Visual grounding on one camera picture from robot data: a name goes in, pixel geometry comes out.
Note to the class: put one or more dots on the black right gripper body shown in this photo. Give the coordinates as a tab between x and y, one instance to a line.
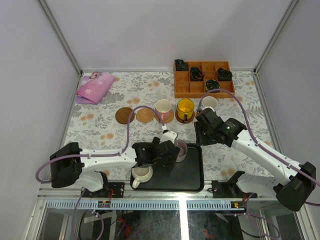
204	136

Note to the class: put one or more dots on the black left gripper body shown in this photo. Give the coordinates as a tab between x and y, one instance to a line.
172	152

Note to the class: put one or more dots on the cream white ceramic cup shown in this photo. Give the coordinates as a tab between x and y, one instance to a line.
141	175

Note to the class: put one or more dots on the purple ceramic cup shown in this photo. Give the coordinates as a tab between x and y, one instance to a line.
183	150

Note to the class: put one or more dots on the light blue ceramic cup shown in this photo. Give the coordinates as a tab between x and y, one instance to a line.
209	101

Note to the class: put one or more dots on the dark brown wooden coaster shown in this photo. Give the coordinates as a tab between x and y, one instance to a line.
182	121

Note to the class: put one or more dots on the yellow ceramic cup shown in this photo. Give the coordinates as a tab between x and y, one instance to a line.
185	109

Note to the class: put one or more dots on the woven rattan coaster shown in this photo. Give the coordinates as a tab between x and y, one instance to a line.
145	115
166	121

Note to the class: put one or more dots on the pink ceramic cup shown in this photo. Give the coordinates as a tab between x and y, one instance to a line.
163	107

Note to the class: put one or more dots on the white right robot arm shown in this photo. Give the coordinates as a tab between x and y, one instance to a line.
295	181

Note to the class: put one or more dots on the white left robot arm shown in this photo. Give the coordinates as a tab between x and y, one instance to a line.
72	165

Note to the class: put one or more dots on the black plastic tray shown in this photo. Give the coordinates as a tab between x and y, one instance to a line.
185	176

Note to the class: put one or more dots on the rolled dark green sock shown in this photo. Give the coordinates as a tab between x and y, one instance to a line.
212	84

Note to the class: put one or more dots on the orange wooden divider box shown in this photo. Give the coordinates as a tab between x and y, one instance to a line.
184	88

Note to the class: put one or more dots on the rolled dark sock right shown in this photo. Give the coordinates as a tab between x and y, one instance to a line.
224	75

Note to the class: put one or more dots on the rolled dark sock with orange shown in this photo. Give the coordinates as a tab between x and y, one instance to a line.
196	75

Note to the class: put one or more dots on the rolled dark sock top-left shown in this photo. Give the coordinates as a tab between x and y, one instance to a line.
181	65

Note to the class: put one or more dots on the pink folded cloth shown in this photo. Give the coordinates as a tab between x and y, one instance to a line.
96	86

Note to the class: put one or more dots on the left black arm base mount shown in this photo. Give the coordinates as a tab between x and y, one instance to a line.
114	190

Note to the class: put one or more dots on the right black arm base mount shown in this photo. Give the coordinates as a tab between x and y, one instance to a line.
224	189

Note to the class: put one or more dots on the blue slotted cable duct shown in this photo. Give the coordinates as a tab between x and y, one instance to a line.
215	205

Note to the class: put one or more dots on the aluminium front rail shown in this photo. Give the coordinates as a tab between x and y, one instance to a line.
46	192

